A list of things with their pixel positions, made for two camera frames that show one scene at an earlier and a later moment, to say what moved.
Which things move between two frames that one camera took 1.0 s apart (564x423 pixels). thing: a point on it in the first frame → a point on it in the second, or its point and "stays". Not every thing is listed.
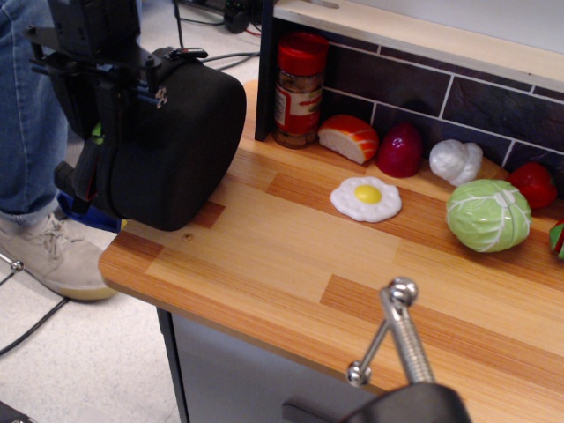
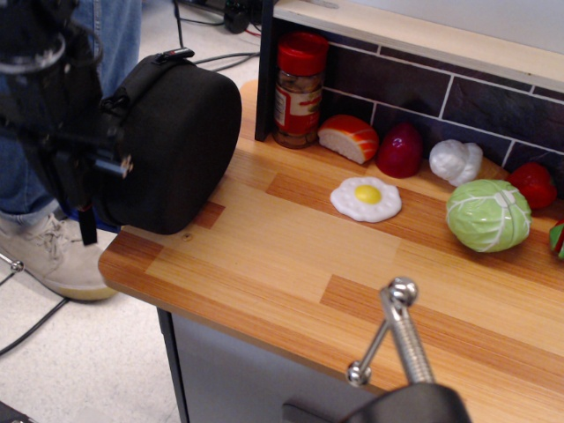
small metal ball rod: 17,265 stays
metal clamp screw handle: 397,295 stays
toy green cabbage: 489,216 stays
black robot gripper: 117,107 → 74,142
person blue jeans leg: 33,138 → 116,29
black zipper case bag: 172,149 stays
